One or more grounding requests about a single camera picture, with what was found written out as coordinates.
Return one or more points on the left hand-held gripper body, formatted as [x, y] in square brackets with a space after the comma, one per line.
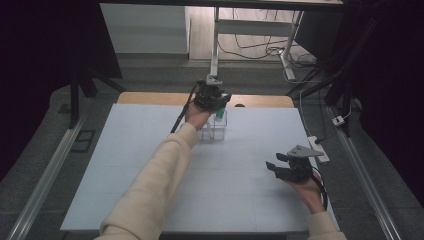
[210, 96]

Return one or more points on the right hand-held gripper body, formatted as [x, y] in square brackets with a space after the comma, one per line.
[298, 168]

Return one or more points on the green label glue stick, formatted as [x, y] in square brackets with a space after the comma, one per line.
[220, 114]

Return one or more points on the white stick with beige tip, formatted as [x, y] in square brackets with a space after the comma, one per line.
[209, 130]

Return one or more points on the clear plastic pen holder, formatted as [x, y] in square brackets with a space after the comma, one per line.
[218, 131]

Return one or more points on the person's left hand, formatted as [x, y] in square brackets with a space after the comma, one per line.
[196, 116]

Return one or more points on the person's right hand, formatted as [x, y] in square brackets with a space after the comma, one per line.
[308, 195]

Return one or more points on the white power strip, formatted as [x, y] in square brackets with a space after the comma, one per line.
[319, 150]

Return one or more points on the wooden table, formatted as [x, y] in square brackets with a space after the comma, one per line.
[150, 98]

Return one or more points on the small white adapter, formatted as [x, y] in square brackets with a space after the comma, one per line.
[338, 120]

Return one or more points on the black tripod stand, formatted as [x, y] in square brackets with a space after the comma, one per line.
[75, 96]
[336, 86]

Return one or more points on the black floor plate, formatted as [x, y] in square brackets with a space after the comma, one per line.
[83, 141]

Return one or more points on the metal floor rail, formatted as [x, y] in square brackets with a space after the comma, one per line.
[366, 180]
[43, 183]

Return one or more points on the white desk frame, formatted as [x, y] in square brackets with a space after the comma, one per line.
[253, 27]

